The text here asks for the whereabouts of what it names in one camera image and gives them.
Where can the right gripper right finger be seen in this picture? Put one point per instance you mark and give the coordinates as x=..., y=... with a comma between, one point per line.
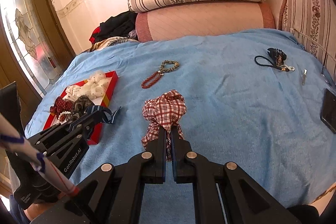
x=223, y=193

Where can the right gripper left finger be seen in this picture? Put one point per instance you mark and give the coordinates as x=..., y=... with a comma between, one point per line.
x=113, y=194

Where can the grey brown velvet scrunchie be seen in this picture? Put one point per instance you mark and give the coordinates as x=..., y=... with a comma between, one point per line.
x=81, y=104

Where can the blue striped watch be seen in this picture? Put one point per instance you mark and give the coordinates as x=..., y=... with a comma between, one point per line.
x=105, y=114

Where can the red white plaid scrunchie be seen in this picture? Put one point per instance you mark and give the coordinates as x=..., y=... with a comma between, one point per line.
x=164, y=111

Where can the white cherry print scrunchie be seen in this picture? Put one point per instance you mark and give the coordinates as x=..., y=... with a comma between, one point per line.
x=73, y=92

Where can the blue bed blanket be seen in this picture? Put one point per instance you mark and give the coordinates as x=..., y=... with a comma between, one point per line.
x=260, y=118

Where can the patterned beige fabric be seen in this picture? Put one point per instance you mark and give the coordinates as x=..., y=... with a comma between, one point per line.
x=98, y=46

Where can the black smartphone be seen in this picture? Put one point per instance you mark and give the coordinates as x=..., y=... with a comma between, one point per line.
x=328, y=110

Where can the pile of dark clothes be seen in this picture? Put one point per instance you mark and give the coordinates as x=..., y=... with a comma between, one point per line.
x=119, y=25

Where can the glass panel door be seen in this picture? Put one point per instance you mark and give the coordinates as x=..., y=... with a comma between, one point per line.
x=29, y=45

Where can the black hair claw clip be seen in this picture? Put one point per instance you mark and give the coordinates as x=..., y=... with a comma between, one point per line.
x=277, y=56

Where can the silver hair clip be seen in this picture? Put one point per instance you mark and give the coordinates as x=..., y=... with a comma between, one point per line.
x=304, y=77

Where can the pink bolster cushion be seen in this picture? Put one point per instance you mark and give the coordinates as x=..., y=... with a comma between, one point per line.
x=202, y=19

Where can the striped floral side cushion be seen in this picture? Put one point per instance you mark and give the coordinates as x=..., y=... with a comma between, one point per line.
x=312, y=22

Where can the black cord hair loop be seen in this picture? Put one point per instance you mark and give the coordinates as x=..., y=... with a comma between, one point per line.
x=269, y=63

